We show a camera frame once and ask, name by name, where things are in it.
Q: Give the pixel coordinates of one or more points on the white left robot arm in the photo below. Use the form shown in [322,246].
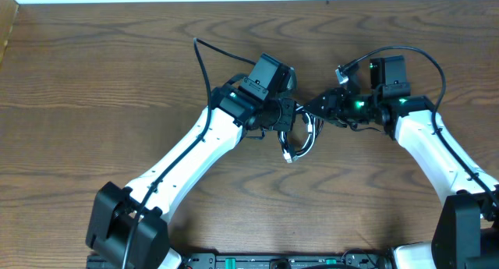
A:
[129,226]

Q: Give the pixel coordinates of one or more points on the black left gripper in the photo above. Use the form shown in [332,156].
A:
[288,114]

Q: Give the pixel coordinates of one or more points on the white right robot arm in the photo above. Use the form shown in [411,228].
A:
[466,235]

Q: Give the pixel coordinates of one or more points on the wooden side panel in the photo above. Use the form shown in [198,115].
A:
[8,12]

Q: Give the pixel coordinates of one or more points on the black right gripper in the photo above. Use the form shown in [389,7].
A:
[334,106]

